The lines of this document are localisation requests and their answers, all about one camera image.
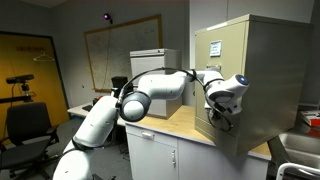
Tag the purple-lit ceiling camera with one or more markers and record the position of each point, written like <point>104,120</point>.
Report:
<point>107,16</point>

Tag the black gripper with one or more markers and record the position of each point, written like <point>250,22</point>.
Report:
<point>218,118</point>

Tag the black armless office chair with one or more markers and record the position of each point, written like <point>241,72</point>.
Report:
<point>26,130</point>

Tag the white desk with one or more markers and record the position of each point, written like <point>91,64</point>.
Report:
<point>77,110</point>

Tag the black camera on stand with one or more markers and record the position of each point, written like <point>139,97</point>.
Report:
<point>19,79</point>

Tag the white metal tube frame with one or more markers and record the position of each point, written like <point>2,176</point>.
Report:
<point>296,166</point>

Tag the beige cabinet drawer with label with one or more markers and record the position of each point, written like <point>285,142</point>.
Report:
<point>230,46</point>

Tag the black monitor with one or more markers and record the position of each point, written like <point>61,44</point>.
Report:
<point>119,83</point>

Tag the wood-framed whiteboard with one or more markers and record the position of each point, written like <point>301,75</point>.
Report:
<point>123,50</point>

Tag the yellow door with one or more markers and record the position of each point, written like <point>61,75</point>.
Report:
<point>30,86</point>

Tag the white paper label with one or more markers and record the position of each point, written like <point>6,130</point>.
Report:
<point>215,48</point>

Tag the black keyboard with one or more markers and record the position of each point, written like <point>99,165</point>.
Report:
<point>87,108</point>

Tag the grey two-drawer lateral cabinet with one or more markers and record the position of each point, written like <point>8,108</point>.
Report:
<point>156,61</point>

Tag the white base cabinet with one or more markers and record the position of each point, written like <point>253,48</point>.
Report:
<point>200,160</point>

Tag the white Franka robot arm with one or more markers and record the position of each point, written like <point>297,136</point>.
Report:
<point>100,120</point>

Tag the red and white box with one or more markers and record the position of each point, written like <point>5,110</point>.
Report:
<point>311,117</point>

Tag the steel sink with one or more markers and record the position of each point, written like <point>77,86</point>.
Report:
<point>300,146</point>

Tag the beige metal file cabinet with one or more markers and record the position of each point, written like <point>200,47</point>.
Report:
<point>276,86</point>

